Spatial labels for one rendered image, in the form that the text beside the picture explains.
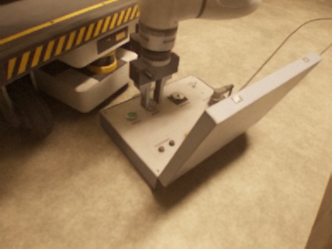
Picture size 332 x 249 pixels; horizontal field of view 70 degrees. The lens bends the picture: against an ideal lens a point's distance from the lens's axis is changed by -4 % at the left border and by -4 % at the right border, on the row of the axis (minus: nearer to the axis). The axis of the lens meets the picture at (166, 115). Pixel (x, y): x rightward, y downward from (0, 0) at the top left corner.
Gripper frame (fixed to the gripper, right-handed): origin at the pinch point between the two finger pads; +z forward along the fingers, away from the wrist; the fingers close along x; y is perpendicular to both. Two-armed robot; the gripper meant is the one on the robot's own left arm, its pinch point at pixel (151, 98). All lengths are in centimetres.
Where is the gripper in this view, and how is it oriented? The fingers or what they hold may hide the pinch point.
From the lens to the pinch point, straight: 70.9
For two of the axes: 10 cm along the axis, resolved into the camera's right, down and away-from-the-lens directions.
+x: 7.6, -3.7, 5.3
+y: 6.4, 5.7, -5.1
